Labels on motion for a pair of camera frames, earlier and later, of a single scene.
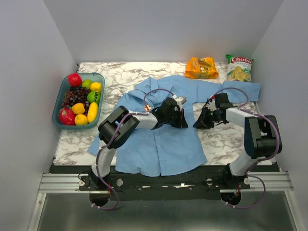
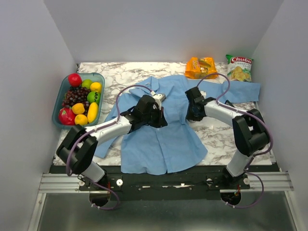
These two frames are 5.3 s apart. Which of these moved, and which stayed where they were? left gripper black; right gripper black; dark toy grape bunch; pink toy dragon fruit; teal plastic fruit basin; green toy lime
Moved: left gripper black; right gripper black
Stayed: dark toy grape bunch; pink toy dragon fruit; green toy lime; teal plastic fruit basin
